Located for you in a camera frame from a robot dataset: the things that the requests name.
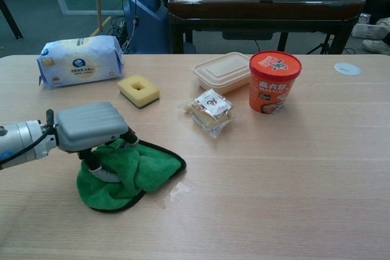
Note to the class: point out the dark wood mahjong table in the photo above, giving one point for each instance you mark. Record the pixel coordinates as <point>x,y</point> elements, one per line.
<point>262,7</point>

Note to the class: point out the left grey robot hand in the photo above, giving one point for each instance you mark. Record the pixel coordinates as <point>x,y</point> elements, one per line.
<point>88,123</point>

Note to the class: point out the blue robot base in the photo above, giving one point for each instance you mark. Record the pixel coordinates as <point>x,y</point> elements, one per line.
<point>146,22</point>

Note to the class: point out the yellow sponge with hole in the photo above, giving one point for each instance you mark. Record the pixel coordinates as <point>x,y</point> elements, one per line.
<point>149,92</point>

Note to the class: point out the white blue tissue pack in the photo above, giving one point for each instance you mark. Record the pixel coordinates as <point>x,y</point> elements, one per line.
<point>79,62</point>

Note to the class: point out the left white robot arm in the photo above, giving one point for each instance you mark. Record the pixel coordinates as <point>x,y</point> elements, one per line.
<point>21,141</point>

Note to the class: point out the orange instant noodle cup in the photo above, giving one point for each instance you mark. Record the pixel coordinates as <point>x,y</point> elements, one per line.
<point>271,89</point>

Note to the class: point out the beige lidded lunch box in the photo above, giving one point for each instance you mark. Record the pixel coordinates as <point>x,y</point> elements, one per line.
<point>222,72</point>

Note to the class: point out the white sneaker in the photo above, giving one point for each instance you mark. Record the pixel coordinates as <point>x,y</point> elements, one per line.
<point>376,46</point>

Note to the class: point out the green microfibre cloth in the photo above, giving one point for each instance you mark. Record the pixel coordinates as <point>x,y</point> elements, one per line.
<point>146,168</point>

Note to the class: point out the brown liquid spill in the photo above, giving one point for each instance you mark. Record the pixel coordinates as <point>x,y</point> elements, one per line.
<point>178,193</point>

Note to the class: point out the black tripod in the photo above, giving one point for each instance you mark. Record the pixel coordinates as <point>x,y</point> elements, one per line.
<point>323,45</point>

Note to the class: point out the black table leg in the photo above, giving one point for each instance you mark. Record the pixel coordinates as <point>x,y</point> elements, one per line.
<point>10,19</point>

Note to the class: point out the clear wrapped snack packet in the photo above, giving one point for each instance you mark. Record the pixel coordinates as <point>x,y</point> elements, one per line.
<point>210,111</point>

